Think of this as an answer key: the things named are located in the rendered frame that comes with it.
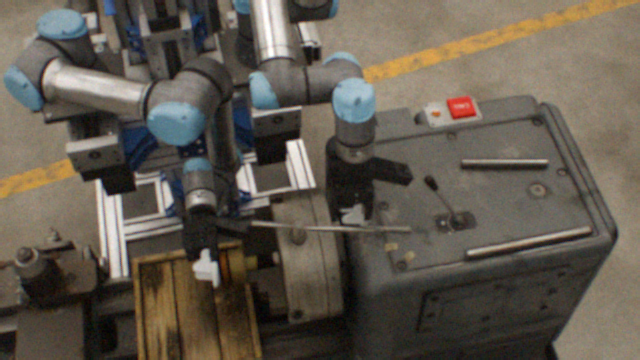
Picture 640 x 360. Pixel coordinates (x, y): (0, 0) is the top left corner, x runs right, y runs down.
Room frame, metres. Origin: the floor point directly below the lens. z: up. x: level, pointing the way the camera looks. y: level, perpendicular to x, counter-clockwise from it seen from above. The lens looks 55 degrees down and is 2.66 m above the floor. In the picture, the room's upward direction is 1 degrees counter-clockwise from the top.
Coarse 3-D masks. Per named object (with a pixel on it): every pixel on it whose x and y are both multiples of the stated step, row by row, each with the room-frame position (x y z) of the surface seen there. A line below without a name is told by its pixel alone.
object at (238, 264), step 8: (240, 248) 0.91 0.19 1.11; (216, 256) 0.89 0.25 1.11; (224, 256) 0.89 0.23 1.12; (232, 256) 0.88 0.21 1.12; (240, 256) 0.88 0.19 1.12; (248, 256) 0.89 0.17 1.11; (224, 264) 0.86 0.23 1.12; (232, 264) 0.86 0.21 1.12; (240, 264) 0.86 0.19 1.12; (248, 264) 0.87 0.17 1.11; (256, 264) 0.87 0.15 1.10; (224, 272) 0.85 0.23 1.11; (232, 272) 0.85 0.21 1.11; (240, 272) 0.85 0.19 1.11; (224, 280) 0.84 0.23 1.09; (232, 280) 0.84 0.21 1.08; (240, 280) 0.84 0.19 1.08
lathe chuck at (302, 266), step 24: (288, 192) 1.01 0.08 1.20; (288, 216) 0.92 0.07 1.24; (312, 216) 0.91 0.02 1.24; (288, 240) 0.86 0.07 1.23; (312, 240) 0.86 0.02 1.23; (288, 264) 0.81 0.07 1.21; (312, 264) 0.81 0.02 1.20; (288, 288) 0.77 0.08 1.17; (312, 288) 0.77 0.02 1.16; (288, 312) 0.77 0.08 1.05; (312, 312) 0.75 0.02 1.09
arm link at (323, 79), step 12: (336, 60) 1.03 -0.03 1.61; (348, 60) 1.03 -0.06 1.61; (312, 72) 0.99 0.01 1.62; (324, 72) 0.99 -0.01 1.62; (336, 72) 0.99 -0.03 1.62; (348, 72) 0.99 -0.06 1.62; (360, 72) 1.00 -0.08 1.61; (312, 84) 0.97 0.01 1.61; (324, 84) 0.97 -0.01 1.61; (336, 84) 0.96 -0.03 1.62; (312, 96) 0.96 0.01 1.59; (324, 96) 0.96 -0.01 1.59
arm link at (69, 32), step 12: (48, 12) 1.44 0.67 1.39; (60, 12) 1.44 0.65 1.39; (72, 12) 1.44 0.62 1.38; (48, 24) 1.39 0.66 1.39; (60, 24) 1.39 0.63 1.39; (72, 24) 1.39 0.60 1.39; (84, 24) 1.41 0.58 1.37; (48, 36) 1.35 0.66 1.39; (60, 36) 1.35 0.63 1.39; (72, 36) 1.36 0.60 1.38; (84, 36) 1.39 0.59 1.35; (60, 48) 1.33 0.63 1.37; (72, 48) 1.35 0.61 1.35; (84, 48) 1.38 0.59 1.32; (72, 60) 1.33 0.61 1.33; (84, 60) 1.37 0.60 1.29
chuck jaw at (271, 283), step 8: (248, 272) 0.85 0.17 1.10; (256, 272) 0.85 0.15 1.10; (264, 272) 0.85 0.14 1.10; (272, 272) 0.85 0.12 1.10; (280, 272) 0.85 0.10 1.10; (248, 280) 0.83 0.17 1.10; (256, 280) 0.83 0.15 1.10; (264, 280) 0.83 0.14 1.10; (272, 280) 0.83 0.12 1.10; (280, 280) 0.83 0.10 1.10; (256, 288) 0.82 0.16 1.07; (264, 288) 0.81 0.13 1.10; (272, 288) 0.81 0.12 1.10; (280, 288) 0.81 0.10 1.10; (264, 296) 0.80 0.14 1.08; (272, 296) 0.79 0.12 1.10; (280, 296) 0.79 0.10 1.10; (272, 304) 0.77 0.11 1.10; (280, 304) 0.77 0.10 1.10; (272, 312) 0.76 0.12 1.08; (280, 312) 0.76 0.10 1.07; (296, 312) 0.75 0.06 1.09
